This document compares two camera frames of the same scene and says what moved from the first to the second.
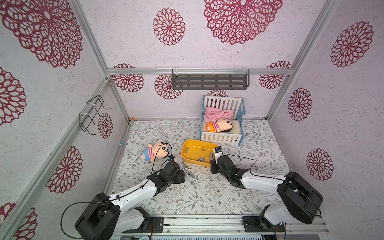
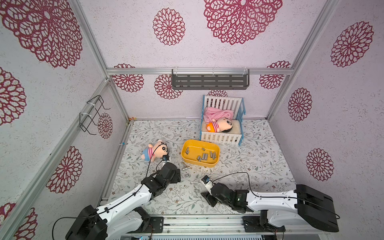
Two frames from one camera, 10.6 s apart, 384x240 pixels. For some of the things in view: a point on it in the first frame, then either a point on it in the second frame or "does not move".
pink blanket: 211,113 does not move
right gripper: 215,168 to 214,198
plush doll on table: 160,149 does not move
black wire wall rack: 92,108 does not move
